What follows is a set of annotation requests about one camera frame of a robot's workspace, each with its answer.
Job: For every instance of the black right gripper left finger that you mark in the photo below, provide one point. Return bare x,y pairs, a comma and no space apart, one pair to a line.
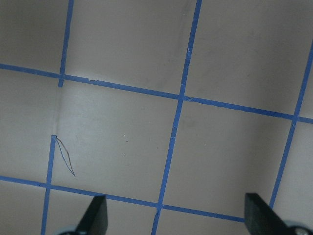
95,218

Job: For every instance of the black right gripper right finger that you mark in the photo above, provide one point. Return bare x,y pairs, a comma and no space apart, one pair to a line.
260,219

